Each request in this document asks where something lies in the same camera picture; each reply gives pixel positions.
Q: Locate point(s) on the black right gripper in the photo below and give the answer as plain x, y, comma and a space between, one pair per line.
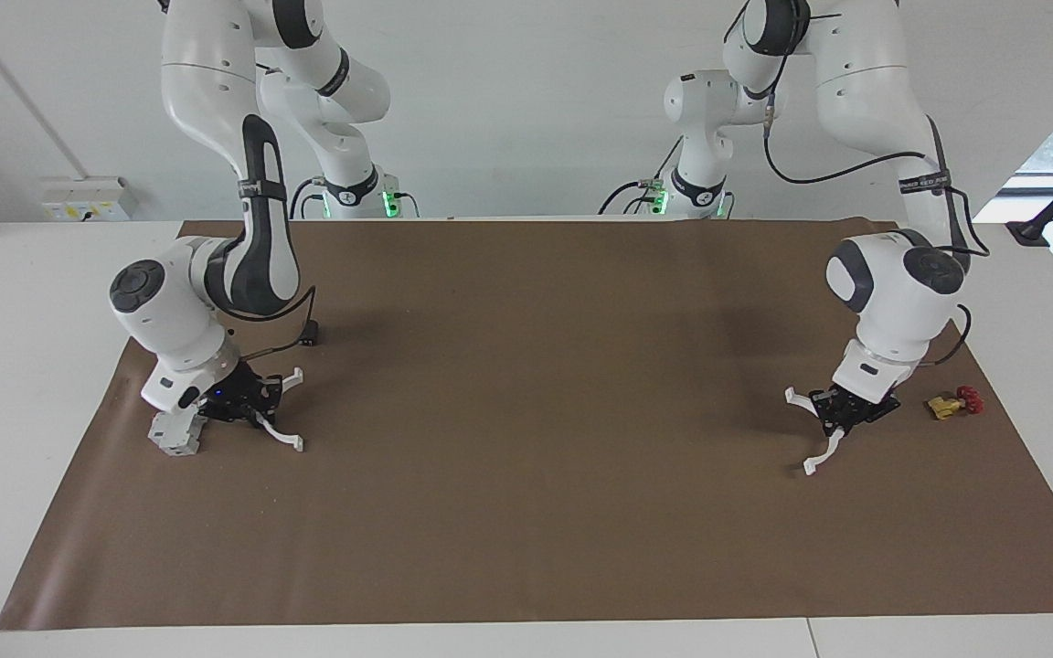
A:
229, 397

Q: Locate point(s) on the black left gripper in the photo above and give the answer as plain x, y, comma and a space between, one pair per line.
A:
865, 408

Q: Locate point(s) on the white half pipe clamp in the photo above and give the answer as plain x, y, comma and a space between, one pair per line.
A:
284, 440
824, 460

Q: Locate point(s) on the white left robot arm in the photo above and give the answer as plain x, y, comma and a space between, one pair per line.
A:
892, 292

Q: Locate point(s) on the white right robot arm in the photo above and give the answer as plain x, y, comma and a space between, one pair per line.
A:
170, 311

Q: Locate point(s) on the small black cylinder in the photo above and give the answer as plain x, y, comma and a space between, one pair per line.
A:
311, 334

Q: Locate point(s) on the white circuit breaker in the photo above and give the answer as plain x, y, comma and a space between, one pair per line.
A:
175, 439

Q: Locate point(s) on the brown paper table mat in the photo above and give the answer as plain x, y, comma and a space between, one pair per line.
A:
536, 503

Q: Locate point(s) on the white wall socket box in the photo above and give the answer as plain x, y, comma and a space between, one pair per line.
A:
88, 201

